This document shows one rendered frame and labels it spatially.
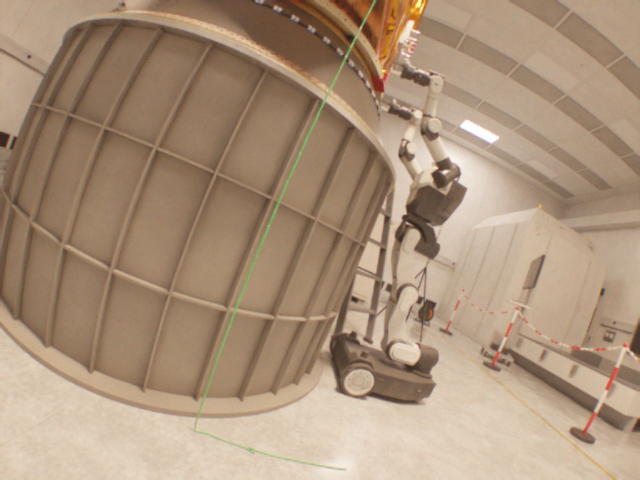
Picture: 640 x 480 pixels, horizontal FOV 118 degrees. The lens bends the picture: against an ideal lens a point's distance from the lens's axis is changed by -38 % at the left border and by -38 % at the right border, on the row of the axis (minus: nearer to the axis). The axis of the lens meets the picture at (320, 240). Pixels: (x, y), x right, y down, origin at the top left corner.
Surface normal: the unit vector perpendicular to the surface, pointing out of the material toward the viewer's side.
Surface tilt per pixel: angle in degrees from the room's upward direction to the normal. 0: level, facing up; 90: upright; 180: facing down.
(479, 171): 90
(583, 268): 90
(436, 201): 101
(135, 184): 90
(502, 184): 90
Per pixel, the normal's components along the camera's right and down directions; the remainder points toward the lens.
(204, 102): 0.33, 0.14
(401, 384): 0.08, 0.03
